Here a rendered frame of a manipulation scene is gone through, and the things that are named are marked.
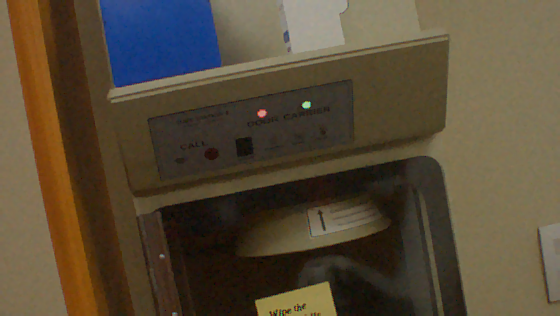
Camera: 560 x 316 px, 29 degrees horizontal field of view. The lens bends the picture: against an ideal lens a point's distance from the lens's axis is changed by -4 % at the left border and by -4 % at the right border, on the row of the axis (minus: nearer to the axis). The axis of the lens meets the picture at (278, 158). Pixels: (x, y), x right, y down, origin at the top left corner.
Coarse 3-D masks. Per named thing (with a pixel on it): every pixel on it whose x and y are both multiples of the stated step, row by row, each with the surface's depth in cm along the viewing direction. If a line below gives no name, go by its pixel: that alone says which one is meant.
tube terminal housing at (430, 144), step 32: (96, 0) 110; (224, 0) 111; (256, 0) 111; (352, 0) 112; (384, 0) 113; (224, 32) 111; (256, 32) 111; (352, 32) 112; (384, 32) 113; (224, 64) 111; (320, 160) 112; (352, 160) 113; (384, 160) 113; (160, 192) 111; (192, 192) 111; (224, 192) 112; (448, 192) 114
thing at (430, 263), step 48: (240, 192) 111; (288, 192) 111; (336, 192) 111; (384, 192) 112; (432, 192) 112; (192, 240) 110; (240, 240) 111; (288, 240) 111; (336, 240) 112; (384, 240) 112; (432, 240) 112; (192, 288) 111; (240, 288) 111; (288, 288) 111; (336, 288) 112; (384, 288) 112; (432, 288) 113
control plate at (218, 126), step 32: (288, 96) 103; (320, 96) 104; (352, 96) 105; (160, 128) 103; (192, 128) 103; (224, 128) 104; (256, 128) 105; (288, 128) 106; (352, 128) 108; (160, 160) 106; (192, 160) 107; (224, 160) 107; (256, 160) 108
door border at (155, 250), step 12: (144, 216) 110; (156, 216) 110; (156, 228) 110; (156, 240) 110; (144, 252) 110; (156, 252) 110; (168, 252) 110; (156, 264) 110; (168, 264) 110; (156, 276) 110; (168, 276) 110; (168, 288) 110; (156, 300) 110; (168, 300) 110; (156, 312) 110; (168, 312) 110; (180, 312) 110
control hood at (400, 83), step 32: (416, 32) 102; (448, 32) 102; (256, 64) 100; (288, 64) 100; (320, 64) 101; (352, 64) 102; (384, 64) 103; (416, 64) 103; (128, 96) 99; (160, 96) 100; (192, 96) 101; (224, 96) 102; (256, 96) 102; (384, 96) 106; (416, 96) 107; (128, 128) 102; (384, 128) 109; (416, 128) 110; (128, 160) 105; (288, 160) 110
